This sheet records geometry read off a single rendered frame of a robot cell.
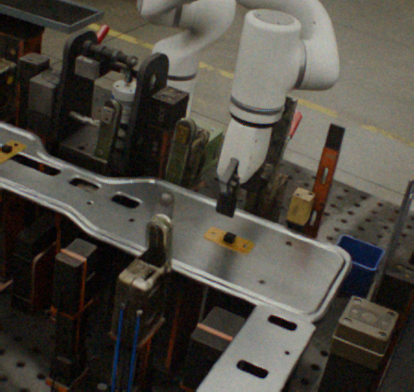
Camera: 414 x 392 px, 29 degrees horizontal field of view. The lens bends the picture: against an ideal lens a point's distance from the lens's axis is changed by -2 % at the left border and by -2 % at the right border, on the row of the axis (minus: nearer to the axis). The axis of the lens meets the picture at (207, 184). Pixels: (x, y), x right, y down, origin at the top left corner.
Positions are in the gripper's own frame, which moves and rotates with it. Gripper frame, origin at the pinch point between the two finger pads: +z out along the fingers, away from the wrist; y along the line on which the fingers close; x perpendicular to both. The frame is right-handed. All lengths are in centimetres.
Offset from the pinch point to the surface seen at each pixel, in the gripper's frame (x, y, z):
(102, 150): -32.0, -11.1, 8.6
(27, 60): -56, -19, 0
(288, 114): 1.5, -14.9, -10.0
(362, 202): 10, -80, 40
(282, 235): 7.3, -7.3, 8.9
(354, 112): -36, -292, 114
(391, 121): -15, -296, 114
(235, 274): 4.9, 8.1, 8.6
